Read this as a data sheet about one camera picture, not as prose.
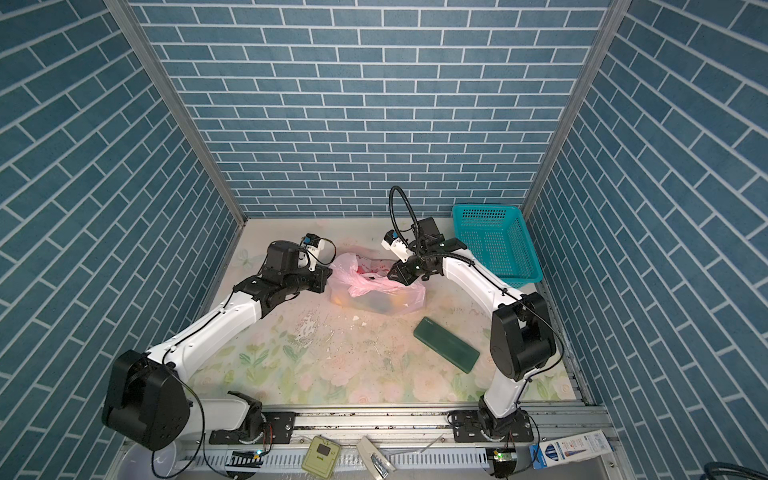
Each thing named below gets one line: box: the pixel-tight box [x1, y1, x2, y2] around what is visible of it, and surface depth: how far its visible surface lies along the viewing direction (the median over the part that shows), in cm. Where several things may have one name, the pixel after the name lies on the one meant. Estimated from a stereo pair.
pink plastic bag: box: [326, 253, 426, 315], surface depth 88 cm
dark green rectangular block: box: [414, 316, 480, 374], surface depth 89 cm
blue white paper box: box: [529, 430, 614, 470], surface depth 72 cm
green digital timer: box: [301, 436, 341, 479], surface depth 70 cm
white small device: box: [356, 436, 396, 480], surface depth 69 cm
